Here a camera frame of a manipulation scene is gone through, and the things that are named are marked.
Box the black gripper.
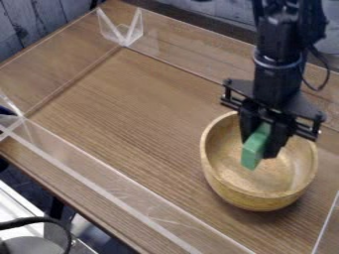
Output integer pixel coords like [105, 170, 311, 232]
[222, 55, 326, 159]

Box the green rectangular block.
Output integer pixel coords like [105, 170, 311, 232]
[242, 123, 270, 171]

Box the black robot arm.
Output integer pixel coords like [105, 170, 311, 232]
[222, 0, 327, 160]

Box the light wooden bowl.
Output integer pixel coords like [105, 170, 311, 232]
[201, 111, 319, 211]

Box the clear acrylic right panel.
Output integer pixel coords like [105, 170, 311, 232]
[311, 191, 339, 254]

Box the clear acrylic corner bracket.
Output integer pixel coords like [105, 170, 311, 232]
[96, 8, 143, 47]

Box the clear acrylic front wall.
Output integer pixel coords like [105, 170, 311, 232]
[0, 95, 255, 254]

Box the black cable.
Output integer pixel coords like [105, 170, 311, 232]
[0, 216, 74, 254]

